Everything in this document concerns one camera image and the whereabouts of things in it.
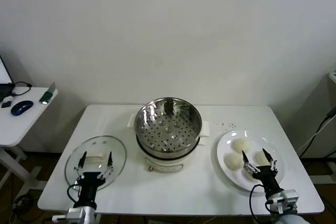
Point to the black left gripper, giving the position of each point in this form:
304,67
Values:
89,179

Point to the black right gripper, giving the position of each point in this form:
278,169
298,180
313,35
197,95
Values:
266,175

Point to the white steamed baozi bun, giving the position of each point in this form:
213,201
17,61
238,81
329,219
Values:
260,157
249,176
242,145
232,161

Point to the oval glass pot lid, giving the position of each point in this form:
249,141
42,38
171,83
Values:
115,150

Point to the perforated steel steamer basket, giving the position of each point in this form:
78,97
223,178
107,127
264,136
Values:
168,129

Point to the large white plate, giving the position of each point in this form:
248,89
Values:
236,179

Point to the white side desk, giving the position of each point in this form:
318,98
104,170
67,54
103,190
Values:
26,121

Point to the green and white stapler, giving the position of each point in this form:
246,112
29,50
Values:
47,95

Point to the blue computer mouse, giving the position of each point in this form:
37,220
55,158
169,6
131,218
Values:
21,107

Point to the small black adapter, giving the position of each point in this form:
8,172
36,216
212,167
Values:
5,104

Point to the black laptop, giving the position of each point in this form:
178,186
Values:
4,74

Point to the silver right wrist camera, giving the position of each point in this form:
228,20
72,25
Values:
290,195

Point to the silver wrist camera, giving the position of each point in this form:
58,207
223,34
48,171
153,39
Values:
74,213
290,195

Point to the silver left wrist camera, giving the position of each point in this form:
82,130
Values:
74,213

